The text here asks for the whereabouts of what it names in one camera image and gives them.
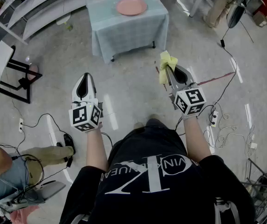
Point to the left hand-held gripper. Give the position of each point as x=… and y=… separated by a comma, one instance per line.
x=85, y=118

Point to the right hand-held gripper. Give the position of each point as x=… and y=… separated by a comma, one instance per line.
x=191, y=101

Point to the yellow cloth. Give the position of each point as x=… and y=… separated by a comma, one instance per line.
x=164, y=62

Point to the pink plate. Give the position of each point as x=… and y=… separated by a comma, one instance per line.
x=131, y=6

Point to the person's left forearm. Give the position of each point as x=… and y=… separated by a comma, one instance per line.
x=96, y=148

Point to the person's right forearm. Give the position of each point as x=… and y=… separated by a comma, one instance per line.
x=196, y=139

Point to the white power strip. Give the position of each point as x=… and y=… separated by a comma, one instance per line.
x=21, y=125
x=213, y=118

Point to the table with light-blue tablecloth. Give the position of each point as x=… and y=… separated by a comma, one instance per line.
x=128, y=31

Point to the white table with black stand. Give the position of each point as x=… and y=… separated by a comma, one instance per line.
x=0, y=59

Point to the white shelving unit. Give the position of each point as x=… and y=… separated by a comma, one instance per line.
x=42, y=8

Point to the cardboard box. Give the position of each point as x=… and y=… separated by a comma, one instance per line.
x=260, y=18

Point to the person's black t-shirt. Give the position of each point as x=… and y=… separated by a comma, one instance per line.
x=147, y=195

